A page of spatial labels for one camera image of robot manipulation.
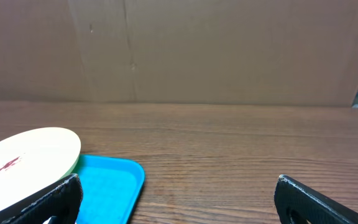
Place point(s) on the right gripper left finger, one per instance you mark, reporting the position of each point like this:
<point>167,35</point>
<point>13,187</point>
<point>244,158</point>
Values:
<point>58,203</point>

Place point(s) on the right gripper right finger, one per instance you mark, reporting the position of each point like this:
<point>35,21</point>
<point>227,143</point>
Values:
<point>297,203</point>

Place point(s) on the teal plastic serving tray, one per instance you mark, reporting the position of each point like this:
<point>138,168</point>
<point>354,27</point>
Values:
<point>111,188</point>

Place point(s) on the white plate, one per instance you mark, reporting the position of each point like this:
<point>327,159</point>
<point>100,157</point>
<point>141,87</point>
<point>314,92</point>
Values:
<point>35,159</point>

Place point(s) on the brown cardboard backdrop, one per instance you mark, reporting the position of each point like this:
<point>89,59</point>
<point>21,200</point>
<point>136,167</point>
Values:
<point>229,52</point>

